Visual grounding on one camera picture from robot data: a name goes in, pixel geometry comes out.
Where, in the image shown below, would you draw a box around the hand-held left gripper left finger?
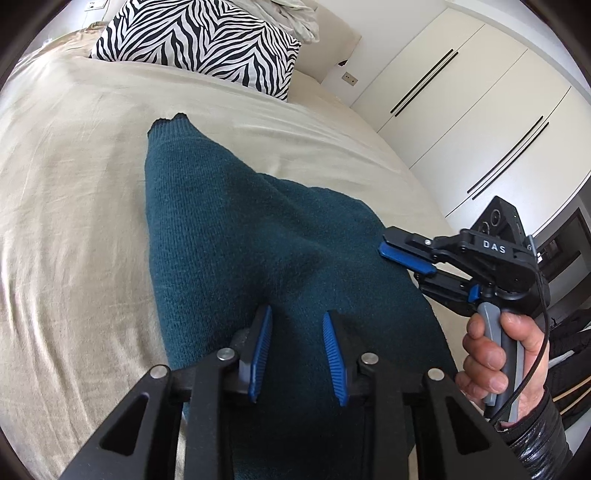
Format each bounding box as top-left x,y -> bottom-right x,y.
60,305 -> 273,480

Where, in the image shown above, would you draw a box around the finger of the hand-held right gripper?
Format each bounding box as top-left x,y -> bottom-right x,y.
412,270 -> 481,318
378,225 -> 439,276

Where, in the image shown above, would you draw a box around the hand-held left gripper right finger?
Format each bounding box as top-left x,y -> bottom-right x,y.
322,310 -> 532,480

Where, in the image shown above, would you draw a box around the dark green sweater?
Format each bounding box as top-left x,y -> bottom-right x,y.
145,113 -> 462,480

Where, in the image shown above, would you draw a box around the person's right forearm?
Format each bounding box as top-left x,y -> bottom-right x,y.
496,390 -> 573,480

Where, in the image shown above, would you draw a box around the person's right hand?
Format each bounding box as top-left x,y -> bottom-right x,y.
455,311 -> 551,422

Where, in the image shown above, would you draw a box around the dark furniture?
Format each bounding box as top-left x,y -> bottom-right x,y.
538,203 -> 591,319

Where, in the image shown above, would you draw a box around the dark clothing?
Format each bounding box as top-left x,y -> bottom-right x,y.
547,309 -> 591,416

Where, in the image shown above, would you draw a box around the white wardrobe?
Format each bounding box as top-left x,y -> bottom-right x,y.
323,0 -> 591,241

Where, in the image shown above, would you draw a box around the beige padded headboard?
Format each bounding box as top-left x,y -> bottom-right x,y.
295,0 -> 363,86

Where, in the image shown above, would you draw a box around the bed with beige sheet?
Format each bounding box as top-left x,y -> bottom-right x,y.
0,21 -> 455,480

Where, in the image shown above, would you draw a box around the folded white duvet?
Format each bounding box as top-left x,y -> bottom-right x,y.
270,0 -> 320,43

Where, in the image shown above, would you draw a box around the zebra print pillow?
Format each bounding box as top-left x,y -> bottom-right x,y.
89,0 -> 302,102

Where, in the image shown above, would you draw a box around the black cable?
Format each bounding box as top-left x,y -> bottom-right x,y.
489,235 -> 551,432

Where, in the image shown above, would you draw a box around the black wardrobe handle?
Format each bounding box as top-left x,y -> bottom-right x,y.
394,52 -> 461,115
390,48 -> 455,114
471,121 -> 550,200
466,115 -> 544,193

